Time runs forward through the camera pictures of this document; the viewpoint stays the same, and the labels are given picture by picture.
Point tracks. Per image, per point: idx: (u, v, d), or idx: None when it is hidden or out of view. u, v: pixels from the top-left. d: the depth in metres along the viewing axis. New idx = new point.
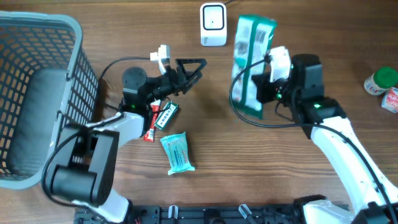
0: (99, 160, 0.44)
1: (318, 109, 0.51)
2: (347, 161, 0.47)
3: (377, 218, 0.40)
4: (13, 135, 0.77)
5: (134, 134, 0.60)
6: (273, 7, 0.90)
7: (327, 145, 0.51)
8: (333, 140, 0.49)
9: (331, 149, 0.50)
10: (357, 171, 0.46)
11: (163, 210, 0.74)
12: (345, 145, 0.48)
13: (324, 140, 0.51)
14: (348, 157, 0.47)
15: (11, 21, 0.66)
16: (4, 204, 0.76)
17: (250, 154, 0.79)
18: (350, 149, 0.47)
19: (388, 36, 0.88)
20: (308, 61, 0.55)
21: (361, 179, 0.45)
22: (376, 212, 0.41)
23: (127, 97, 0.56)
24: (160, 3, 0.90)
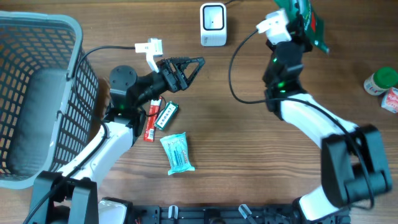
0: (78, 218, 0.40)
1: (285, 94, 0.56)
2: (309, 117, 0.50)
3: (339, 144, 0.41)
4: (14, 135, 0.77)
5: (121, 149, 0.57)
6: (272, 7, 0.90)
7: (295, 115, 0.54)
8: (296, 106, 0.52)
9: (298, 115, 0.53)
10: (319, 120, 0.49)
11: (163, 210, 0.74)
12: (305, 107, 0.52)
13: (290, 112, 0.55)
14: (310, 114, 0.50)
15: (11, 22, 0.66)
16: (4, 204, 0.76)
17: (250, 154, 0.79)
18: (311, 109, 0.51)
19: (387, 36, 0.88)
20: (289, 57, 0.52)
21: (323, 127, 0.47)
22: (339, 139, 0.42)
23: (115, 98, 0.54)
24: (159, 3, 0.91)
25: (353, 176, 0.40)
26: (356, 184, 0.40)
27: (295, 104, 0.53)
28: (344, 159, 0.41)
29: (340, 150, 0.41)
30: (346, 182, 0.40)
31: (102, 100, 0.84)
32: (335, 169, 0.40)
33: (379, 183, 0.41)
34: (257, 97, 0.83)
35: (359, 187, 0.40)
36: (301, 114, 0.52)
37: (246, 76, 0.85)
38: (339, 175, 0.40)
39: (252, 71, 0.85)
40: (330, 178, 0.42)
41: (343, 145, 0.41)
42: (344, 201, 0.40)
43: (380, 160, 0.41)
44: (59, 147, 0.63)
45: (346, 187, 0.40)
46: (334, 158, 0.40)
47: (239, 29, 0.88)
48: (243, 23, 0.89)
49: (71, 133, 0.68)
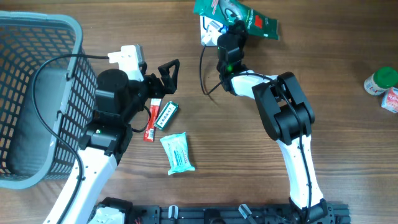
0: None
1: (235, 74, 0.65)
2: (249, 81, 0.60)
3: (264, 89, 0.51)
4: (14, 135, 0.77)
5: (104, 182, 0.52)
6: (272, 7, 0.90)
7: (242, 88, 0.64)
8: (239, 78, 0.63)
9: (244, 86, 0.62)
10: (254, 81, 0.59)
11: (163, 210, 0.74)
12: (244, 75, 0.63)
13: (240, 87, 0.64)
14: (249, 78, 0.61)
15: (11, 22, 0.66)
16: (4, 203, 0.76)
17: (250, 154, 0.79)
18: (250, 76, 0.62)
19: (387, 36, 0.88)
20: (229, 44, 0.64)
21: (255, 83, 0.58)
22: (264, 86, 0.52)
23: (102, 102, 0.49)
24: (160, 3, 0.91)
25: (281, 112, 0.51)
26: (284, 117, 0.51)
27: (239, 78, 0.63)
28: (271, 101, 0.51)
29: (265, 94, 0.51)
30: (275, 117, 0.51)
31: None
32: (265, 109, 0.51)
33: (304, 115, 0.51)
34: None
35: (288, 119, 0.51)
36: (243, 83, 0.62)
37: None
38: (269, 113, 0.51)
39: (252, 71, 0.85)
40: (266, 119, 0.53)
41: (267, 89, 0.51)
42: (278, 133, 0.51)
43: (301, 96, 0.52)
44: (59, 147, 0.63)
45: (278, 122, 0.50)
46: (262, 102, 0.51)
47: None
48: None
49: (71, 132, 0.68)
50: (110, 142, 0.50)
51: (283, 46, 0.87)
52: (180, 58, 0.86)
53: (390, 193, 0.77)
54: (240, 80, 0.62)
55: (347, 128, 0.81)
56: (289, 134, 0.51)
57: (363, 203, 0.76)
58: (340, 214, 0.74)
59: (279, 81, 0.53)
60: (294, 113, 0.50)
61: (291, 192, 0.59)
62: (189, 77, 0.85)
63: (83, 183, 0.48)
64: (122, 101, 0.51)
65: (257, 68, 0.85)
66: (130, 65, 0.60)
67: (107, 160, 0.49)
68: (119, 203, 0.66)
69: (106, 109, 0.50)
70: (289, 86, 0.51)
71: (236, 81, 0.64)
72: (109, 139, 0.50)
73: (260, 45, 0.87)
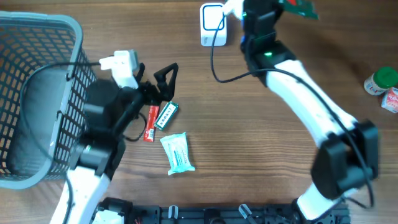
0: None
1: (271, 58, 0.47)
2: (298, 95, 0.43)
3: (337, 144, 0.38)
4: (14, 135, 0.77)
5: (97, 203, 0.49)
6: None
7: (278, 86, 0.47)
8: (283, 78, 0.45)
9: (282, 87, 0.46)
10: (315, 108, 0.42)
11: (163, 210, 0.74)
12: (300, 84, 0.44)
13: (278, 87, 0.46)
14: (301, 92, 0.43)
15: (11, 22, 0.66)
16: (4, 203, 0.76)
17: (250, 154, 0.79)
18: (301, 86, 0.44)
19: (387, 36, 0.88)
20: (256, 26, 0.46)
21: (317, 112, 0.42)
22: (337, 140, 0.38)
23: (91, 119, 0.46)
24: (160, 3, 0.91)
25: (349, 173, 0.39)
26: (350, 181, 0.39)
27: (283, 78, 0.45)
28: (344, 158, 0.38)
29: (340, 152, 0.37)
30: (342, 178, 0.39)
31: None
32: (333, 170, 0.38)
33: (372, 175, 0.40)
34: (257, 97, 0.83)
35: (354, 183, 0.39)
36: (284, 87, 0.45)
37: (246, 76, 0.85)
38: (337, 175, 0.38)
39: None
40: (325, 175, 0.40)
41: (340, 144, 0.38)
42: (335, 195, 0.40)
43: (374, 156, 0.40)
44: (59, 147, 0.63)
45: (341, 186, 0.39)
46: (331, 160, 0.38)
47: (239, 29, 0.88)
48: None
49: (71, 132, 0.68)
50: (101, 159, 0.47)
51: None
52: (180, 58, 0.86)
53: (390, 194, 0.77)
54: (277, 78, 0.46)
55: None
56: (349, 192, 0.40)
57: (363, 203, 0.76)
58: (340, 214, 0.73)
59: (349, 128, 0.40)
60: (366, 176, 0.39)
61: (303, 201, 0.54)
62: (189, 78, 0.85)
63: (74, 208, 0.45)
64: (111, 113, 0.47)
65: None
66: None
67: (99, 182, 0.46)
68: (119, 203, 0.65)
69: (96, 123, 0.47)
70: (366, 141, 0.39)
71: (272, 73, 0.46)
72: (101, 157, 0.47)
73: None
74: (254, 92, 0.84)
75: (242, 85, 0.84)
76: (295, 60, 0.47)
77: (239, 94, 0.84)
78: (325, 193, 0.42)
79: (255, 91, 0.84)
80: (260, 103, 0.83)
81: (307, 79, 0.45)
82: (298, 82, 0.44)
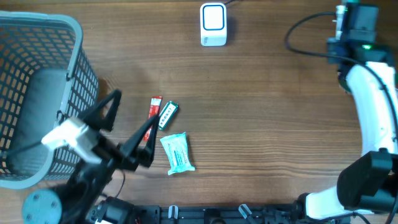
0: None
1: (363, 53, 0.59)
2: (374, 102, 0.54)
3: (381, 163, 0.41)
4: (13, 135, 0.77)
5: None
6: (272, 7, 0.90)
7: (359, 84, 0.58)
8: (374, 86, 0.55)
9: (360, 82, 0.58)
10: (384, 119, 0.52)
11: (163, 210, 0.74)
12: (381, 92, 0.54)
13: (357, 83, 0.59)
14: (377, 102, 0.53)
15: (11, 22, 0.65)
16: (4, 203, 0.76)
17: (250, 154, 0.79)
18: (384, 94, 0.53)
19: None
20: (362, 18, 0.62)
21: (383, 125, 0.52)
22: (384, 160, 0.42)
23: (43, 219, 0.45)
24: (160, 3, 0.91)
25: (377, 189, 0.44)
26: (373, 197, 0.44)
27: (372, 80, 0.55)
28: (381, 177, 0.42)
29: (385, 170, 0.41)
30: (369, 191, 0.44)
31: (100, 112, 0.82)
32: (365, 180, 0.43)
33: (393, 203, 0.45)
34: (257, 97, 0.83)
35: (375, 201, 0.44)
36: (367, 86, 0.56)
37: (245, 76, 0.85)
38: (366, 186, 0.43)
39: (252, 71, 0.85)
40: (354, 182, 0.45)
41: (388, 163, 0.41)
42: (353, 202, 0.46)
43: None
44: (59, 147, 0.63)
45: (362, 196, 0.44)
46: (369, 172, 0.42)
47: (239, 29, 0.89)
48: (244, 23, 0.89)
49: None
50: None
51: (284, 46, 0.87)
52: (180, 58, 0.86)
53: None
54: (363, 74, 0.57)
55: (347, 129, 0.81)
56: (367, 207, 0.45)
57: None
58: None
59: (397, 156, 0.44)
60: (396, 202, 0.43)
61: (310, 198, 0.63)
62: (189, 78, 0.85)
63: None
64: (99, 152, 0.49)
65: (256, 68, 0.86)
66: None
67: None
68: (119, 207, 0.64)
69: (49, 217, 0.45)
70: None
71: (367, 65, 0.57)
72: None
73: (261, 45, 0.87)
74: (254, 92, 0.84)
75: (242, 85, 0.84)
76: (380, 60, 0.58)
77: (239, 94, 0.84)
78: (344, 199, 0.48)
79: (255, 91, 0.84)
80: (260, 103, 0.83)
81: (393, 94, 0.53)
82: (381, 89, 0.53)
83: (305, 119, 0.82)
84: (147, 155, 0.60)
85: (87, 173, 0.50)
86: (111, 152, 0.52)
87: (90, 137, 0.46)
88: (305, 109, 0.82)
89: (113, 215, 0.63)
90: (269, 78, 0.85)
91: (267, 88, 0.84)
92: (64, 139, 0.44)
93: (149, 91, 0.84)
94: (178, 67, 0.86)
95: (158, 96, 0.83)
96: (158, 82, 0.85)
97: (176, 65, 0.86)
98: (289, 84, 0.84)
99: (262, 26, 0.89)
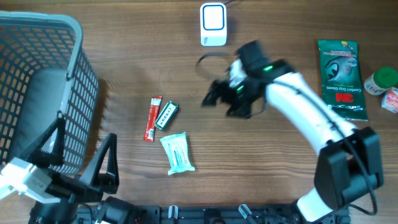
0: None
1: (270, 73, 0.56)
2: (303, 111, 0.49)
3: (337, 154, 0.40)
4: (13, 135, 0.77)
5: None
6: (272, 7, 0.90)
7: (275, 99, 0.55)
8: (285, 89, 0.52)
9: (281, 101, 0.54)
10: (316, 119, 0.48)
11: (163, 210, 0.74)
12: (300, 96, 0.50)
13: (278, 99, 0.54)
14: (306, 106, 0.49)
15: (11, 22, 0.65)
16: (4, 204, 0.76)
17: (250, 154, 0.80)
18: (303, 98, 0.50)
19: (387, 36, 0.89)
20: (249, 56, 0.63)
21: (317, 122, 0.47)
22: (338, 150, 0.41)
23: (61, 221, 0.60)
24: (160, 3, 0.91)
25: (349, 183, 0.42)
26: (352, 189, 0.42)
27: (283, 89, 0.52)
28: (343, 169, 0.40)
29: (342, 161, 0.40)
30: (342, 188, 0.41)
31: (98, 122, 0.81)
32: (334, 177, 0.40)
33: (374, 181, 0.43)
34: None
35: (355, 193, 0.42)
36: (283, 99, 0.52)
37: None
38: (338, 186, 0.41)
39: None
40: (328, 185, 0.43)
41: (341, 153, 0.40)
42: (339, 206, 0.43)
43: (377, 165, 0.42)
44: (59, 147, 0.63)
45: (344, 196, 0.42)
46: (333, 169, 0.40)
47: (239, 29, 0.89)
48: (244, 23, 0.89)
49: (71, 133, 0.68)
50: None
51: (283, 46, 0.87)
52: (180, 58, 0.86)
53: (390, 194, 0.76)
54: (273, 90, 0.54)
55: None
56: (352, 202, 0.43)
57: (363, 203, 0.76)
58: (340, 213, 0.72)
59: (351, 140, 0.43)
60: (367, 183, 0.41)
61: (301, 205, 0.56)
62: (190, 78, 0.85)
63: None
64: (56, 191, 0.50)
65: None
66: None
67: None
68: (119, 207, 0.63)
69: None
70: (368, 148, 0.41)
71: (271, 90, 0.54)
72: None
73: (261, 45, 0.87)
74: None
75: None
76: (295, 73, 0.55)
77: None
78: (329, 205, 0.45)
79: None
80: None
81: (312, 94, 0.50)
82: (298, 93, 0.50)
83: None
84: (112, 180, 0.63)
85: (45, 218, 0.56)
86: (69, 187, 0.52)
87: (41, 178, 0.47)
88: None
89: (113, 215, 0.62)
90: None
91: None
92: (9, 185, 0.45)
93: (149, 91, 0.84)
94: (177, 67, 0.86)
95: (158, 96, 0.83)
96: (158, 82, 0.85)
97: (176, 65, 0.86)
98: None
99: (262, 25, 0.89)
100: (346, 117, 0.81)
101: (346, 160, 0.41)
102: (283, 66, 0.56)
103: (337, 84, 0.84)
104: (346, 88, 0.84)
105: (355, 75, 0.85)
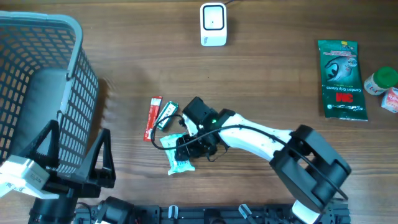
0: None
1: (217, 122, 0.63)
2: (249, 139, 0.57)
3: (285, 160, 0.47)
4: (14, 135, 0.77)
5: None
6: (272, 7, 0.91)
7: (230, 140, 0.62)
8: (233, 132, 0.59)
9: (234, 139, 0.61)
10: (260, 140, 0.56)
11: (163, 210, 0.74)
12: (243, 129, 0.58)
13: (231, 139, 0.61)
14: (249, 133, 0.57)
15: (11, 22, 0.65)
16: (4, 204, 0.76)
17: (250, 154, 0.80)
18: (246, 129, 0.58)
19: (386, 36, 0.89)
20: (196, 111, 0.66)
21: (261, 142, 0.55)
22: (283, 157, 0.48)
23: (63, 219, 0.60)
24: (160, 3, 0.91)
25: (314, 182, 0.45)
26: (319, 186, 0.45)
27: (230, 130, 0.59)
28: (296, 170, 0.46)
29: (290, 164, 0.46)
30: (308, 189, 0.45)
31: (98, 122, 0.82)
32: (293, 181, 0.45)
33: (336, 172, 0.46)
34: (257, 97, 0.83)
35: (325, 190, 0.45)
36: (235, 137, 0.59)
37: (245, 76, 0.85)
38: (301, 187, 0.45)
39: (252, 71, 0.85)
40: (300, 192, 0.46)
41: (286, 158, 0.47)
42: (321, 207, 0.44)
43: (329, 152, 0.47)
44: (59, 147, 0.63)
45: (318, 195, 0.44)
46: (286, 174, 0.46)
47: (239, 29, 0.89)
48: (244, 23, 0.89)
49: (71, 133, 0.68)
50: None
51: (283, 46, 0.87)
52: (180, 58, 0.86)
53: (390, 194, 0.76)
54: (225, 133, 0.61)
55: (347, 128, 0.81)
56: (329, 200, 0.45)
57: (363, 203, 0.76)
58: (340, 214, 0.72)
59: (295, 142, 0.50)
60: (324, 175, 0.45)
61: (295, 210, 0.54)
62: (189, 78, 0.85)
63: None
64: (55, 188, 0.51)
65: (256, 68, 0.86)
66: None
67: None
68: (119, 207, 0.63)
69: None
70: (310, 144, 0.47)
71: (223, 135, 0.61)
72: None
73: (261, 45, 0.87)
74: (254, 92, 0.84)
75: (242, 85, 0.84)
76: (232, 112, 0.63)
77: (239, 94, 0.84)
78: (316, 209, 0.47)
79: (255, 91, 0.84)
80: (260, 103, 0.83)
81: (252, 124, 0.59)
82: (241, 128, 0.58)
83: (306, 119, 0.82)
84: (108, 174, 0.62)
85: (45, 216, 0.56)
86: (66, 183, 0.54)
87: (39, 173, 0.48)
88: (305, 109, 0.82)
89: (113, 215, 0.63)
90: (269, 79, 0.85)
91: (267, 88, 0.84)
92: (8, 181, 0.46)
93: (149, 91, 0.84)
94: (177, 67, 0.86)
95: (158, 96, 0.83)
96: (157, 82, 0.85)
97: (175, 65, 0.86)
98: (290, 84, 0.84)
99: (262, 25, 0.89)
100: (346, 117, 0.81)
101: (296, 163, 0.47)
102: (224, 113, 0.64)
103: (337, 84, 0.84)
104: (346, 88, 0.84)
105: (356, 75, 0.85)
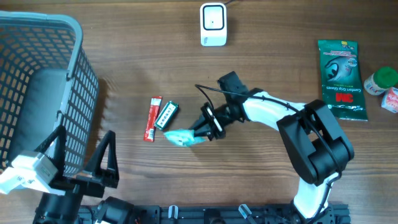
0: None
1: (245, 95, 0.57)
2: (266, 109, 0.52)
3: (291, 122, 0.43)
4: (13, 135, 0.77)
5: None
6: (272, 7, 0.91)
7: (252, 112, 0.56)
8: (254, 103, 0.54)
9: (257, 112, 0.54)
10: (275, 109, 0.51)
11: (163, 210, 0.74)
12: (266, 101, 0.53)
13: (252, 113, 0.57)
14: (268, 106, 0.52)
15: (10, 22, 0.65)
16: (4, 203, 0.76)
17: (250, 154, 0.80)
18: (267, 102, 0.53)
19: (386, 36, 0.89)
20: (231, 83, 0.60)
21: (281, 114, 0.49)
22: (291, 119, 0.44)
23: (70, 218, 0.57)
24: (160, 3, 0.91)
25: (314, 152, 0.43)
26: (320, 159, 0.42)
27: (253, 102, 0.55)
28: (300, 136, 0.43)
29: (296, 129, 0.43)
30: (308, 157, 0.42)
31: (98, 123, 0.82)
32: (295, 145, 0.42)
33: (339, 151, 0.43)
34: None
35: (326, 163, 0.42)
36: (254, 108, 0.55)
37: (245, 75, 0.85)
38: (301, 153, 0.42)
39: (252, 71, 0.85)
40: (296, 157, 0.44)
41: (293, 122, 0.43)
42: (314, 177, 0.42)
43: (337, 129, 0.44)
44: None
45: (314, 163, 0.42)
46: (288, 135, 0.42)
47: (239, 29, 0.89)
48: (244, 23, 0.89)
49: (71, 132, 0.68)
50: None
51: (283, 46, 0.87)
52: (180, 58, 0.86)
53: (390, 194, 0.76)
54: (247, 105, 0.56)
55: (347, 129, 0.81)
56: (325, 174, 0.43)
57: (363, 203, 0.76)
58: (340, 213, 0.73)
59: (307, 111, 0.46)
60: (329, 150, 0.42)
61: (296, 201, 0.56)
62: (189, 78, 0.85)
63: None
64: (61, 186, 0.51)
65: (256, 68, 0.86)
66: (6, 176, 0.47)
67: None
68: (119, 207, 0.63)
69: None
70: (320, 118, 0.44)
71: (245, 106, 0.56)
72: None
73: (261, 45, 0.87)
74: None
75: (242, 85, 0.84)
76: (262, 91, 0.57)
77: None
78: (307, 180, 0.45)
79: None
80: None
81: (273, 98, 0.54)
82: (263, 99, 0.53)
83: None
84: (112, 173, 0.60)
85: (51, 213, 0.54)
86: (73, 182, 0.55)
87: (49, 167, 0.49)
88: None
89: (113, 215, 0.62)
90: (269, 79, 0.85)
91: (267, 88, 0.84)
92: (18, 174, 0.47)
93: (149, 91, 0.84)
94: (177, 67, 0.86)
95: (158, 96, 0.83)
96: (157, 81, 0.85)
97: (175, 66, 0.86)
98: (290, 84, 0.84)
99: (262, 25, 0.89)
100: (346, 117, 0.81)
101: (301, 128, 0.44)
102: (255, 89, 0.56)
103: (337, 84, 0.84)
104: (346, 88, 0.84)
105: (355, 75, 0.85)
